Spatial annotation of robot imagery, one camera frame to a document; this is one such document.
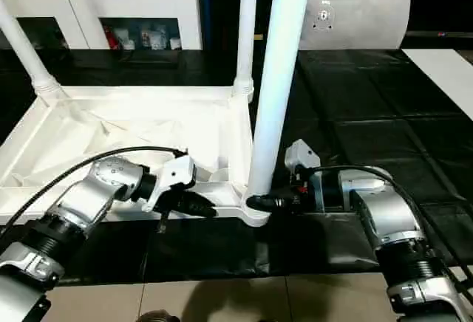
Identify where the white plastic table top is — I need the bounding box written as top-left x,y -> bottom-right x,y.
0,82 -> 271,227

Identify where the black work mat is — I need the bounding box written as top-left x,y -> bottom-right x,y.
0,45 -> 473,282

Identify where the grey pillow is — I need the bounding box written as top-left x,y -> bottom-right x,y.
298,0 -> 412,49

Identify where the white flat panel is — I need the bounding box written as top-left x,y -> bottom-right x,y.
403,49 -> 473,125

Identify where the white cabinet with glass doors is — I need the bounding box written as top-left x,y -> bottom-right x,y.
0,0 -> 204,51

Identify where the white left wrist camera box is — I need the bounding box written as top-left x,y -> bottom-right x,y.
140,154 -> 197,212

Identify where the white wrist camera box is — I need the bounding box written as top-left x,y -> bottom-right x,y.
285,140 -> 321,182
140,154 -> 197,212

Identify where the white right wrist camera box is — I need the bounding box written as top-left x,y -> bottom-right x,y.
285,140 -> 321,182

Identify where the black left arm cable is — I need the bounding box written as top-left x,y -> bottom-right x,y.
0,147 -> 187,249

